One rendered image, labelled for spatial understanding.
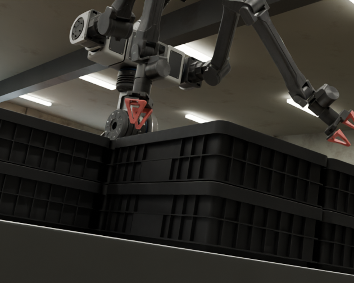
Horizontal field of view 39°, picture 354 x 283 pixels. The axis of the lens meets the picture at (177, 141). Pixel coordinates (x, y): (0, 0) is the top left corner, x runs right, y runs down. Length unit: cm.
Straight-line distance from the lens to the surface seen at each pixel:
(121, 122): 197
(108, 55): 198
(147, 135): 108
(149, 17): 164
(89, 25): 192
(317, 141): 1057
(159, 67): 157
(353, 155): 1006
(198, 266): 34
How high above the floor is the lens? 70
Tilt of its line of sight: 12 degrees up
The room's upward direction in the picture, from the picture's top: 9 degrees clockwise
